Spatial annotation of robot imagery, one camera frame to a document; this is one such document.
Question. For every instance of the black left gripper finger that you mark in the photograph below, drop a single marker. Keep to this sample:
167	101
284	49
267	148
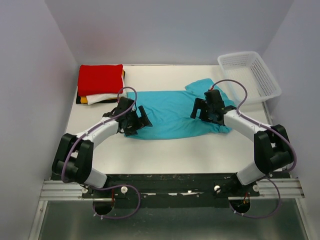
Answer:
144	120
131	131

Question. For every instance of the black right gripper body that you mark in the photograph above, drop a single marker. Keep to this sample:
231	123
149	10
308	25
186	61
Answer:
210	109

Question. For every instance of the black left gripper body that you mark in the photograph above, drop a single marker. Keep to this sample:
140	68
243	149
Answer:
133	119

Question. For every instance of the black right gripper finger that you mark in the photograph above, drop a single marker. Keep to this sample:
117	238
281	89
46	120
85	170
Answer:
199	104
204	115

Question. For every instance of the teal t shirt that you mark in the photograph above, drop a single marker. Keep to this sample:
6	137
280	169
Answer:
169	112

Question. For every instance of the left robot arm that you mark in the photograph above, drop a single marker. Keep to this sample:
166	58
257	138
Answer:
73	160

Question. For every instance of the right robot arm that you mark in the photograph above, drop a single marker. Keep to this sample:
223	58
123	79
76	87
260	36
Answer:
271	146

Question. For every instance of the white folded t shirt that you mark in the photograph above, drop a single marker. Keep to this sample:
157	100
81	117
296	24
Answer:
110	91

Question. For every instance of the yellow folded t shirt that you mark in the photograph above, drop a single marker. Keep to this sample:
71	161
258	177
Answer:
97	98

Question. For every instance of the white plastic mesh basket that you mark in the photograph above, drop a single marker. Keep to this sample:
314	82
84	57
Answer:
249	69

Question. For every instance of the black folded t shirt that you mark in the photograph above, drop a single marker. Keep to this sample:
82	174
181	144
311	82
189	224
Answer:
82	100

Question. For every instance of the red folded t shirt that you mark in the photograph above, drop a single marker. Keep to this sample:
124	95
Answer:
99	79

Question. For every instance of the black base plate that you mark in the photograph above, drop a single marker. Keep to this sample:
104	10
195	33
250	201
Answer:
218	187

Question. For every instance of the aluminium mounting rail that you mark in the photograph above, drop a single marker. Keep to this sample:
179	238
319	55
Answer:
286	188

